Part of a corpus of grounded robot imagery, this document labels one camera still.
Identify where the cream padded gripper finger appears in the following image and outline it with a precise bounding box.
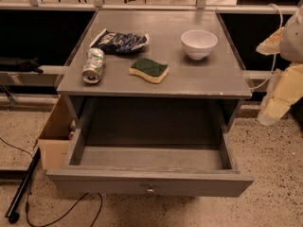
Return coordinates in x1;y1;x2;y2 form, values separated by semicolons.
258;63;303;126
256;27;284;56

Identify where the green and yellow sponge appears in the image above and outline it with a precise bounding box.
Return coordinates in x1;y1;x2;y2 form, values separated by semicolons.
129;58;169;84

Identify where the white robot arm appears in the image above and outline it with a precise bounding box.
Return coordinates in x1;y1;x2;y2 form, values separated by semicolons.
257;8;303;126

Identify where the small metal drawer knob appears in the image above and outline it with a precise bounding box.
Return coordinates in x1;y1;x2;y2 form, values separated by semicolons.
146;184;155;195

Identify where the open grey top drawer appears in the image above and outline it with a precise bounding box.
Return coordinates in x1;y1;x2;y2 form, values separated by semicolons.
45;97;255;199

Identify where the white ceramic bowl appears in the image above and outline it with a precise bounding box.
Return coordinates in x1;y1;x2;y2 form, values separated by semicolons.
181;29;218;60

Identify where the grey wooden cabinet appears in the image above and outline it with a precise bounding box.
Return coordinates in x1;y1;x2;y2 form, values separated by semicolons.
56;9;253;134

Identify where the blue crumpled chip bag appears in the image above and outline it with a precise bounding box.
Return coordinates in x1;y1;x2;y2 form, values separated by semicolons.
89;28;150;55

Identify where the crushed silver soda can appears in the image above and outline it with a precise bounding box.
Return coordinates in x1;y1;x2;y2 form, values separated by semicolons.
82;48;105;84

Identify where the brown cardboard box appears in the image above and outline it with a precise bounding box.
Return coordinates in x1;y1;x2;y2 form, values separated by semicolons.
38;96;73;169

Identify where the black object on shelf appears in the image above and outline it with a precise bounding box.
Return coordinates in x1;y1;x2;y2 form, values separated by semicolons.
0;57;44;74

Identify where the black metal bar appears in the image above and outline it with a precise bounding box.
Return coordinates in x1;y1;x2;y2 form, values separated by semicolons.
5;149;41;224

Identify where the white hanging cable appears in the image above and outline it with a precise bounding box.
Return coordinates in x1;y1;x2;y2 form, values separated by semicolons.
249;3;284;92

